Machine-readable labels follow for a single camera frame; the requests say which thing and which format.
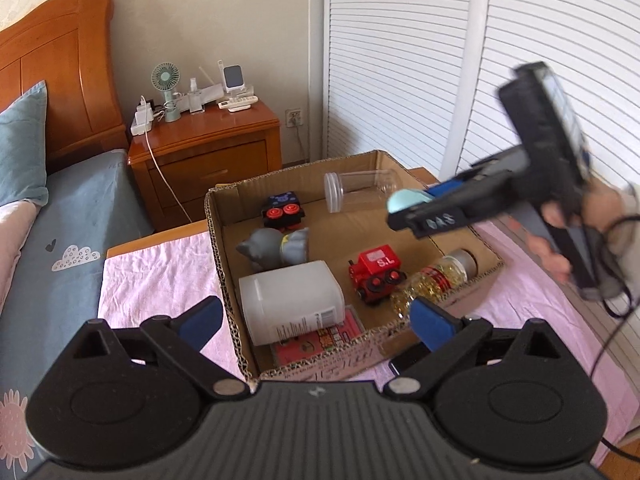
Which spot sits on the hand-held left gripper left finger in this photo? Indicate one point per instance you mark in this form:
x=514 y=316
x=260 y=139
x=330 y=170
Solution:
x=201 y=322

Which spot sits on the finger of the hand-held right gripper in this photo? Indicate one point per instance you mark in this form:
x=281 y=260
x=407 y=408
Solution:
x=450 y=186
x=440 y=217

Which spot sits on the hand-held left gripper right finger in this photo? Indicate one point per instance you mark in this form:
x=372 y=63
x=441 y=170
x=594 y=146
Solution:
x=432 y=325

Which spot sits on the teal round toy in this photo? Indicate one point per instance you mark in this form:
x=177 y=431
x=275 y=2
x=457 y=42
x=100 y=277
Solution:
x=405 y=200

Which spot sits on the golden capsule bottle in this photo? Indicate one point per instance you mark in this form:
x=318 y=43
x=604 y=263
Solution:
x=435 y=277

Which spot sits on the brown cardboard box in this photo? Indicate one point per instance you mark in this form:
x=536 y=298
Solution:
x=230 y=280

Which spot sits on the red toy train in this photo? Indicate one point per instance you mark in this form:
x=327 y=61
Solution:
x=377 y=270

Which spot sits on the white plastic bottle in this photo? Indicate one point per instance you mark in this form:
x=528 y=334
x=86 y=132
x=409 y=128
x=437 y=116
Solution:
x=290 y=300

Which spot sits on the pink card case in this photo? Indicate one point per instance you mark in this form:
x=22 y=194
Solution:
x=325 y=342

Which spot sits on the dark blue toy train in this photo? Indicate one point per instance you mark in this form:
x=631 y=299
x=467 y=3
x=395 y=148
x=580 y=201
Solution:
x=282 y=210

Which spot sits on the person's right forearm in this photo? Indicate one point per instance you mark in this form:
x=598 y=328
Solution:
x=625 y=255

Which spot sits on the person's right hand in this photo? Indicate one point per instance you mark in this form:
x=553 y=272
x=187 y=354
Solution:
x=602 y=207

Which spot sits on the pink blanket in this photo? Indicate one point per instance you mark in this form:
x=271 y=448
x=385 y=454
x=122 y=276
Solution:
x=160 y=280

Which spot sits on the clear plastic jar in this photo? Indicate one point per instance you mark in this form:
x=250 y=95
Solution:
x=360 y=187

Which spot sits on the grey cat figure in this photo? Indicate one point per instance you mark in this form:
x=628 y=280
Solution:
x=270 y=247

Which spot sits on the white louvered wardrobe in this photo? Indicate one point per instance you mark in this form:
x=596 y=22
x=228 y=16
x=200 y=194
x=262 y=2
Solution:
x=400 y=60

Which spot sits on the wooden nightstand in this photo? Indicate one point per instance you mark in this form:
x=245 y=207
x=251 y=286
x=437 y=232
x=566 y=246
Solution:
x=220 y=155

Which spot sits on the blue printed bedsheet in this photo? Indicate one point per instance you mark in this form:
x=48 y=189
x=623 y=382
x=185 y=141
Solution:
x=75 y=210

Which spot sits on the pink pillow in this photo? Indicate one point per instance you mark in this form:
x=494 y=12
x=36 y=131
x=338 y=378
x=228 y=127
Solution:
x=12 y=245

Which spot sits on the white power strip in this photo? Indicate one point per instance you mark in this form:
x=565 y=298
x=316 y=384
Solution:
x=142 y=120

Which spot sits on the white remote control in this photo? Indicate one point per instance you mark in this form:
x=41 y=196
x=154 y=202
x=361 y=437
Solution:
x=237 y=103

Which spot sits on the clear spray bottle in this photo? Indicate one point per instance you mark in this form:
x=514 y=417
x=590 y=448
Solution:
x=194 y=97

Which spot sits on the white long box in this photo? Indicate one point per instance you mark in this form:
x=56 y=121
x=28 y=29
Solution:
x=210 y=94

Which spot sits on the white device on stand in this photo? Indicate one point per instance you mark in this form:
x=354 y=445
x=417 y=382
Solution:
x=233 y=79

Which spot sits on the green desk fan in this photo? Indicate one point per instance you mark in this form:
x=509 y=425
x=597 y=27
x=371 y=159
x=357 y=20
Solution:
x=166 y=80

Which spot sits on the blue pillow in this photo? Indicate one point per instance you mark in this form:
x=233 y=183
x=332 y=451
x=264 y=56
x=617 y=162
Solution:
x=22 y=150

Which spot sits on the wooden headboard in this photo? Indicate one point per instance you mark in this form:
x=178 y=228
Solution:
x=60 y=75

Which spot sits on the wall socket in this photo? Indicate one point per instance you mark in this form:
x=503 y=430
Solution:
x=294 y=117

